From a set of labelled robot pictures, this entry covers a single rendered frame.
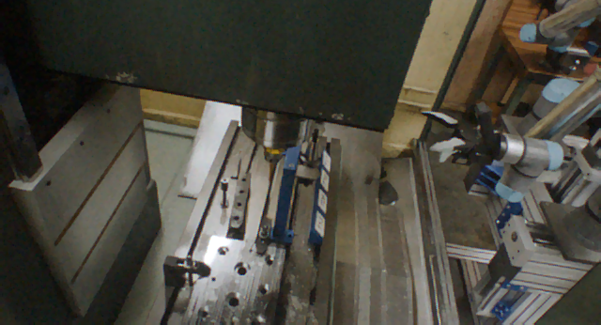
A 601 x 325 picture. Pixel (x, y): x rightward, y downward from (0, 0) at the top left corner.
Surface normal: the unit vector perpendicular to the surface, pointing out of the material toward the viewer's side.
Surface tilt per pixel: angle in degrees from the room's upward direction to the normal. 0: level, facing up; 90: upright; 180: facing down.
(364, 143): 24
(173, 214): 0
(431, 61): 90
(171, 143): 0
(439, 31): 90
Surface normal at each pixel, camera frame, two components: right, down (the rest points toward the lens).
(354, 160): 0.08, -0.42
